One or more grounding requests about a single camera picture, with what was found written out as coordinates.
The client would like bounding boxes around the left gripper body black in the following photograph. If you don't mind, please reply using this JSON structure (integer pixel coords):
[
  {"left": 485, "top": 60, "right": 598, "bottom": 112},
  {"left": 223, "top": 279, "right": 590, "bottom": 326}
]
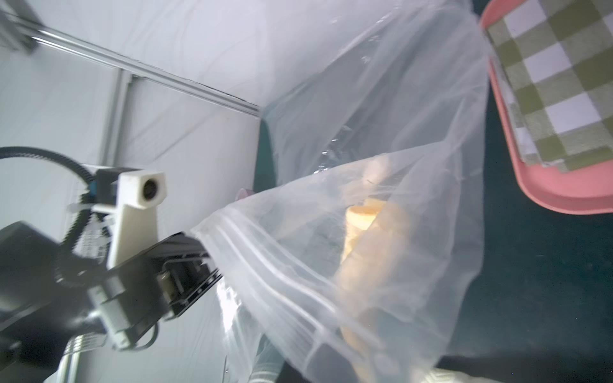
[{"left": 88, "top": 232, "right": 222, "bottom": 349}]

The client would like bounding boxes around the clear plastic vacuum bag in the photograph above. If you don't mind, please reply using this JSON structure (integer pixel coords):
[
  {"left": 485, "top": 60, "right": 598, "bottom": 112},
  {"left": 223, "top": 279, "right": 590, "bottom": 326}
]
[{"left": 193, "top": 1, "right": 489, "bottom": 382}]

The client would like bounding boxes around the white patterned towel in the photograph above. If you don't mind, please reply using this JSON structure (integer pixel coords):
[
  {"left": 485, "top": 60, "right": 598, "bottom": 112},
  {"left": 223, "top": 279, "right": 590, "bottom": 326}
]
[{"left": 421, "top": 368, "right": 499, "bottom": 383}]

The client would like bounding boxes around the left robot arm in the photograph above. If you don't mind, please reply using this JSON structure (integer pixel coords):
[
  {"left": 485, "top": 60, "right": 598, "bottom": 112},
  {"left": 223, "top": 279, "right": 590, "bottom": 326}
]
[{"left": 1, "top": 222, "right": 221, "bottom": 382}]

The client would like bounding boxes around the green table mat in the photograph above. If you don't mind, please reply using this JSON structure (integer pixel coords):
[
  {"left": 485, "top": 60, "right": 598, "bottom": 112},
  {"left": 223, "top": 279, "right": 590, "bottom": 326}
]
[{"left": 251, "top": 0, "right": 613, "bottom": 383}]

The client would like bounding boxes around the green checkered cloth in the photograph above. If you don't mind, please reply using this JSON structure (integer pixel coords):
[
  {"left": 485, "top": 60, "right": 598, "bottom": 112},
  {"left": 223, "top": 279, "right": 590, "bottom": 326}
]
[{"left": 485, "top": 0, "right": 612, "bottom": 172}]

